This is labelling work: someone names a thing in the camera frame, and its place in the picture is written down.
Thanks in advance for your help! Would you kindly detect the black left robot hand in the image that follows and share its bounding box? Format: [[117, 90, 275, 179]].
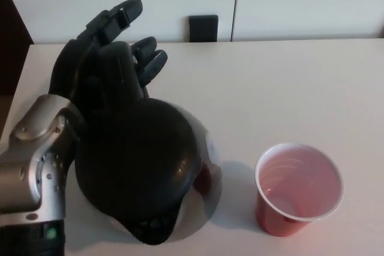
[[47, 0, 169, 110]]

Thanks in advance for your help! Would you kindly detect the black electric kettle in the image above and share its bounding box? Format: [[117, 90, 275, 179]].
[[73, 41, 223, 244]]

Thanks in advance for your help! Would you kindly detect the red plastic cup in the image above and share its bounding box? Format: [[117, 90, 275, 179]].
[[254, 143, 345, 235]]

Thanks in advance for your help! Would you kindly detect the dark brown panel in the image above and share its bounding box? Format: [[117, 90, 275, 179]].
[[0, 0, 34, 95]]

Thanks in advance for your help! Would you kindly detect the plain white cabinet door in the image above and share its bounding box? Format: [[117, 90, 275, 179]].
[[231, 0, 384, 41]]

